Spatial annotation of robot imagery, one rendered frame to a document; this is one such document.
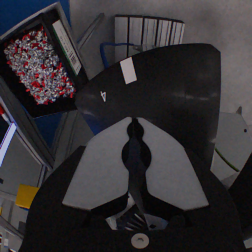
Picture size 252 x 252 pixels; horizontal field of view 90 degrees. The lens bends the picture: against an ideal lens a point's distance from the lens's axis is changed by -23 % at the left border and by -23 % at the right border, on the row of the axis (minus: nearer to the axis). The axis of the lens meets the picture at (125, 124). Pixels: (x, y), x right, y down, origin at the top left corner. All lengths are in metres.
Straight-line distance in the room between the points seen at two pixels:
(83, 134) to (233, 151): 1.29
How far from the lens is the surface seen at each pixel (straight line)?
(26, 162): 1.35
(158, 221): 0.28
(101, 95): 0.23
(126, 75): 0.21
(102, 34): 1.20
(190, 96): 0.18
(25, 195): 0.66
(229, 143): 1.56
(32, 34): 0.33
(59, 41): 0.31
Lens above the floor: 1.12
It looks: 40 degrees down
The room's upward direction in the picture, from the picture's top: 179 degrees counter-clockwise
